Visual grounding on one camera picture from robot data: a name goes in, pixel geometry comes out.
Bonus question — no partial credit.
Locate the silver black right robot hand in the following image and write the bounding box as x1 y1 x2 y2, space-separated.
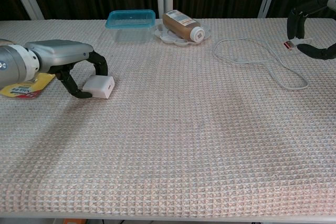
287 0 336 61

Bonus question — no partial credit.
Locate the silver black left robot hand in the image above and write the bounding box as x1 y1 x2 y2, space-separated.
25 39 108 99

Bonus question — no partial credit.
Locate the white USB cable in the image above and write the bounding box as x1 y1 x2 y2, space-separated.
213 37 313 90

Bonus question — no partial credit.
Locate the white USB wall charger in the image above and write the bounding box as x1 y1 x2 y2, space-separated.
82 74 116 101

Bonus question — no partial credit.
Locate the razor in yellow blister pack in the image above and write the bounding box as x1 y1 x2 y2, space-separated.
0 73 56 99

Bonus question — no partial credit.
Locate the clear container with teal lid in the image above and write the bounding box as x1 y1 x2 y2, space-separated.
105 9 156 43

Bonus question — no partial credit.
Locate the brown bottle with white cap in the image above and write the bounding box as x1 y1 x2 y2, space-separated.
162 10 205 43

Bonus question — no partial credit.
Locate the beige woven tablecloth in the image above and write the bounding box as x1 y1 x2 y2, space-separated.
0 18 336 214

